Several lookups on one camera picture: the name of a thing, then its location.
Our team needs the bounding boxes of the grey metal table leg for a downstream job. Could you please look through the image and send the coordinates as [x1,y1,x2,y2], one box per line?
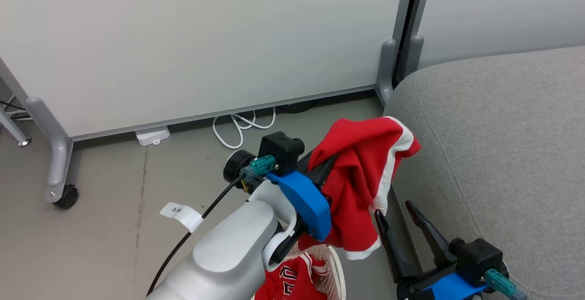
[0,106,32,147]

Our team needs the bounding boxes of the large white partition panel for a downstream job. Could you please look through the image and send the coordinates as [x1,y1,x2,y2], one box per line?
[0,0,417,141]

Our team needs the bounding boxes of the black floor cable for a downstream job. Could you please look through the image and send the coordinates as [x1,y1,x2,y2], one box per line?
[277,101,318,113]

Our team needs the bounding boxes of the white looped cable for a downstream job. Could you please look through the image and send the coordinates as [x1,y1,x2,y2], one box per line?
[212,107,277,150]

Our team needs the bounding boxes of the white power adapter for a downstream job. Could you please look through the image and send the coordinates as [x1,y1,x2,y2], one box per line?
[135,126,170,146]

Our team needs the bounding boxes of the grey fabric sofa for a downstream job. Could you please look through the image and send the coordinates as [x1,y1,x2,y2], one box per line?
[384,46,585,300]

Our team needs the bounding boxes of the black cable with teal plug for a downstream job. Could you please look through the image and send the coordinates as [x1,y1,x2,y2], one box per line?
[146,155,277,297]

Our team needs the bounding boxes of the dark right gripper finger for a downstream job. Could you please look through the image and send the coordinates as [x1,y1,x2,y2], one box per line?
[374,209,420,286]
[405,201,454,269]

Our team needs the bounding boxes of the short grey partition foot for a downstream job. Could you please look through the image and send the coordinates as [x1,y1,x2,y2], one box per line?
[398,35,425,82]
[376,39,397,105]

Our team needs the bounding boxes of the long grey partition foot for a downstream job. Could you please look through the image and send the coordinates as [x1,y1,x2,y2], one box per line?
[25,97,74,204]

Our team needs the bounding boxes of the white paper cable tag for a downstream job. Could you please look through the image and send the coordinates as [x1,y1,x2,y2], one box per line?
[160,202,203,233]

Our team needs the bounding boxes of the cream perforated laundry basket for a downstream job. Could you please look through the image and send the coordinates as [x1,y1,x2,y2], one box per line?
[251,244,346,300]

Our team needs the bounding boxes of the red jersey with printed letters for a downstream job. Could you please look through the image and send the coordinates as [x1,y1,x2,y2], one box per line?
[255,253,329,300]

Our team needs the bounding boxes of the small white partition panel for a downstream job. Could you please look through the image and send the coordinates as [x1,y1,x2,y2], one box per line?
[414,0,585,70]

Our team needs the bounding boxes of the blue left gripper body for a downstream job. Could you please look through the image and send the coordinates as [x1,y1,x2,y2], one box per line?
[266,171,332,264]

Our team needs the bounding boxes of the thin black cables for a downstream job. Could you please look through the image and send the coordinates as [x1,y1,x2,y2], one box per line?
[0,100,29,120]

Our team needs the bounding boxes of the red shorts with white trim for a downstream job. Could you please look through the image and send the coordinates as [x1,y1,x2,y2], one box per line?
[299,116,421,260]

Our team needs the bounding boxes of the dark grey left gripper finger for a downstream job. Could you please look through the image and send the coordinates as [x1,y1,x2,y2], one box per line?
[298,151,339,193]

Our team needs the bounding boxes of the black caster wheel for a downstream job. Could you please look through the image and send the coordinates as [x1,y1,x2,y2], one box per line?
[53,185,79,209]

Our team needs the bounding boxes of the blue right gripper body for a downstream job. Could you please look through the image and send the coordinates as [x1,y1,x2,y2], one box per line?
[397,263,492,300]

